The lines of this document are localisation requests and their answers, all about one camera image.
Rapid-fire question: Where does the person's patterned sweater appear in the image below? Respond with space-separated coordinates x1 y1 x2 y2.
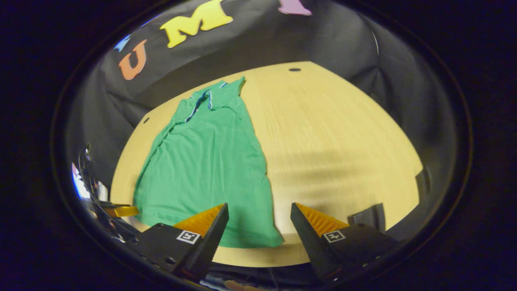
200 265 324 291

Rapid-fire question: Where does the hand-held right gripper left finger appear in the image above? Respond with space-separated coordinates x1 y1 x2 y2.
129 202 230 282

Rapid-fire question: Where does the computer monitor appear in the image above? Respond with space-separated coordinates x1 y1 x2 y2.
71 162 90 199

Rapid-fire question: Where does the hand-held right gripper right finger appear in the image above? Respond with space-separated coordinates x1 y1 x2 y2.
290 202 400 283

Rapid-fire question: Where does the green T-shirt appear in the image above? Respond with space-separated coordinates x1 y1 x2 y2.
132 76 284 249

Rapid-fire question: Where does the black backdrop cloth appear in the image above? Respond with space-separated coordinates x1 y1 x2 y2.
65 0 457 243

